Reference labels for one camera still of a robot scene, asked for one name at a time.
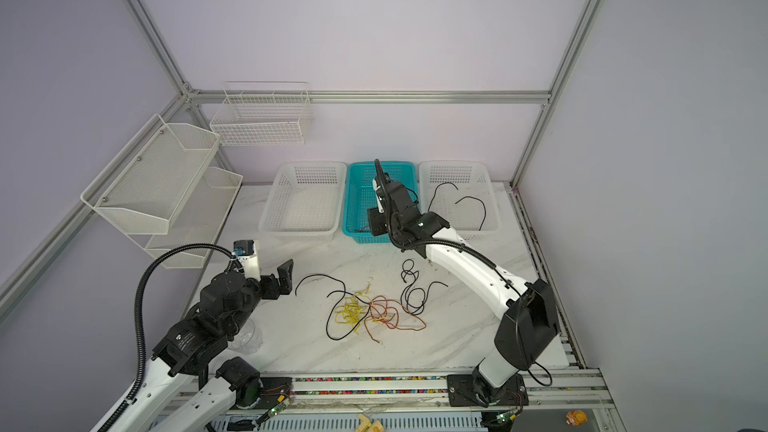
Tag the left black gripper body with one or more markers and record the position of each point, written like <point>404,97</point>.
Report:
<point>253,291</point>

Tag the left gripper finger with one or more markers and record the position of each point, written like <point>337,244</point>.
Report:
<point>275,286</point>
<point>245,249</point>

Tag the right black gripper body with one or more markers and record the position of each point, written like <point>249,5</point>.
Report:
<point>392,226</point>

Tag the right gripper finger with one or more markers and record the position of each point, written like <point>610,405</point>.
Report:
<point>381,177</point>
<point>377,222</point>

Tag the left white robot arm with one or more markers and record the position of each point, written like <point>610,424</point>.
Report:
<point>186,351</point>

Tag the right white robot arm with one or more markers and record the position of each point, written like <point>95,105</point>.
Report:
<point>527,310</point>

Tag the teal plastic basket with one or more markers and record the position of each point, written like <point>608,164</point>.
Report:
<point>360,196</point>

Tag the right white plastic basket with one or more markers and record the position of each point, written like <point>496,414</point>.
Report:
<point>460,192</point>

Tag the white plastic basket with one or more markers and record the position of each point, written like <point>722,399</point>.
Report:
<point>460,192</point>
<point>305,201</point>

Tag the left white plastic basket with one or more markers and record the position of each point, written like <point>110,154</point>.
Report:
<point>305,201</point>

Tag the white two-tier mesh shelf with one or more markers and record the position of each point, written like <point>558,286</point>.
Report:
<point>163,190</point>

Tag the yellow object at front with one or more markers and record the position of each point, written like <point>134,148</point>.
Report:
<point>366,424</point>

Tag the orange round object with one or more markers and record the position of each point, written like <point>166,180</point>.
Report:
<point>576,418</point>

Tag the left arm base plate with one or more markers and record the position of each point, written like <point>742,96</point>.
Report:
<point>261,395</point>

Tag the white wire wall basket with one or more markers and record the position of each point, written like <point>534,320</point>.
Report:
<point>263,113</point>

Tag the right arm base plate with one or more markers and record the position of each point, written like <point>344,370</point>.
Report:
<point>467,390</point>

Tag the aluminium front rail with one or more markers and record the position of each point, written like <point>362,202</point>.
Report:
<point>569,389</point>

